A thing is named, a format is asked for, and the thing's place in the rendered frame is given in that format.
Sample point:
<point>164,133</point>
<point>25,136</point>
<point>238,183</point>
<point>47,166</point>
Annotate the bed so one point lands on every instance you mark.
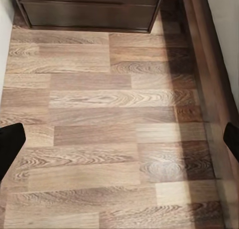
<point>212,32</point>

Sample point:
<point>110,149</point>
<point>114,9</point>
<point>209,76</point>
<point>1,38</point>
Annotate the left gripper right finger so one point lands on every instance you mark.
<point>231,138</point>

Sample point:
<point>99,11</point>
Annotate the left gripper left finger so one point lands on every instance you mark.
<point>12,138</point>

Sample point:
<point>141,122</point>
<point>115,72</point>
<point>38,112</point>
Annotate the nightstand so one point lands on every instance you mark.
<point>123,16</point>

